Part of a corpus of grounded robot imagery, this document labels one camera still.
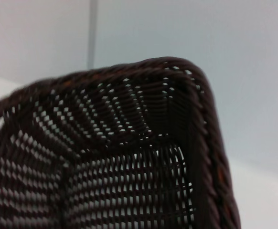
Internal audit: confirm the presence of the dark brown woven basket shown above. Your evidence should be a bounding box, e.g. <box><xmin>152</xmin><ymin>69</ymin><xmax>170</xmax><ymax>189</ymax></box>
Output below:
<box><xmin>0</xmin><ymin>56</ymin><xmax>240</xmax><ymax>229</ymax></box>

